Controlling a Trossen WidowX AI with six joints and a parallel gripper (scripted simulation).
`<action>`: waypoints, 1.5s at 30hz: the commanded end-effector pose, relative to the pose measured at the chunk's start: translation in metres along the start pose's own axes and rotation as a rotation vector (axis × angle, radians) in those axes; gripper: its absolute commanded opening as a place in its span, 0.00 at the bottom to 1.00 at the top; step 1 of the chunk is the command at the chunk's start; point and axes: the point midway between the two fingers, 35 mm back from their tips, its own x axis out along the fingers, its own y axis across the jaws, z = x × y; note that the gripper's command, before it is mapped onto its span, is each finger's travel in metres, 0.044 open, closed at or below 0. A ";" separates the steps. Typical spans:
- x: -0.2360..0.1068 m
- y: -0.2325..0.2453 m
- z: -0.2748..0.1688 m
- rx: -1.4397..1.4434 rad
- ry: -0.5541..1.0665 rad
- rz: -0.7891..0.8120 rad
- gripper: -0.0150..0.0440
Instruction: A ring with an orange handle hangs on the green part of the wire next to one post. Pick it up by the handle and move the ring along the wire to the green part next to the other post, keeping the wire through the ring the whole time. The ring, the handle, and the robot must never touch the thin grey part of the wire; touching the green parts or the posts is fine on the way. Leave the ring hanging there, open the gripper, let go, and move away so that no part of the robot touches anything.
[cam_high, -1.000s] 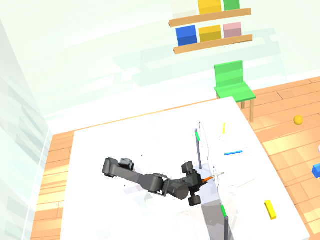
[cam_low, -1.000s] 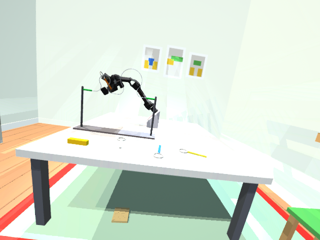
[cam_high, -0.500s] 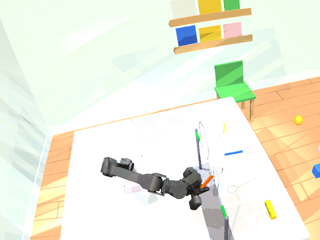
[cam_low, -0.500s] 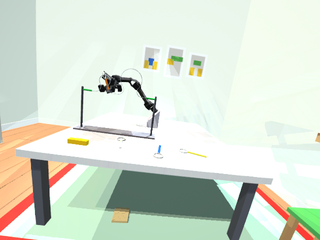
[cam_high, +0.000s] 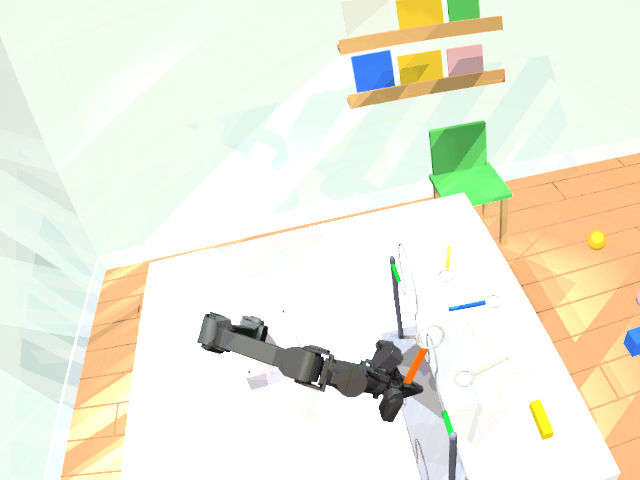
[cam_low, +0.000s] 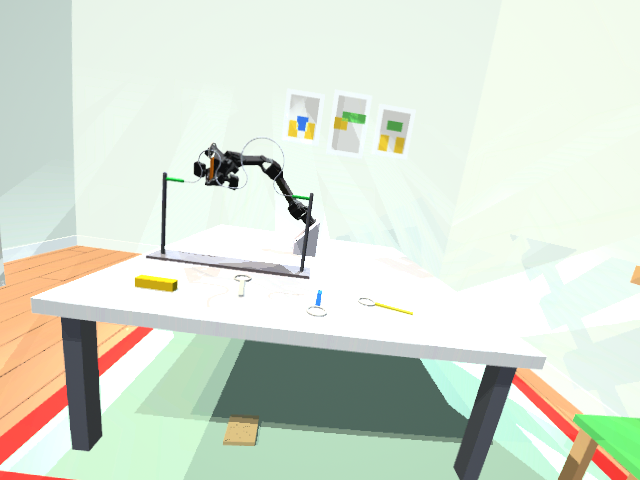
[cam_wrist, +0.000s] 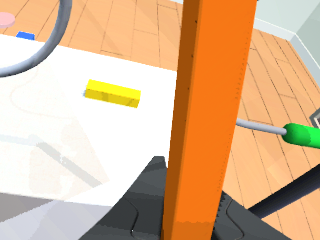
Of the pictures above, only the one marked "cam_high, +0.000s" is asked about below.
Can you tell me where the blue handle with thin white loop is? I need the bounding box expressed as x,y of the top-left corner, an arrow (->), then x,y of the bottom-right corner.
449,294 -> 503,312

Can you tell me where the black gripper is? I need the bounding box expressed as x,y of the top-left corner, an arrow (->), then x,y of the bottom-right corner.
356,360 -> 424,423

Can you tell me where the yellow rectangular block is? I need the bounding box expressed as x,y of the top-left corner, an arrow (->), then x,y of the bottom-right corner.
529,399 -> 554,440

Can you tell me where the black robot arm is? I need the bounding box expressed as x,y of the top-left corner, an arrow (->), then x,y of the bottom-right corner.
197,312 -> 403,398

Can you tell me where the orange handle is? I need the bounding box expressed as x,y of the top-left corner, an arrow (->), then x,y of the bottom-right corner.
403,323 -> 445,384

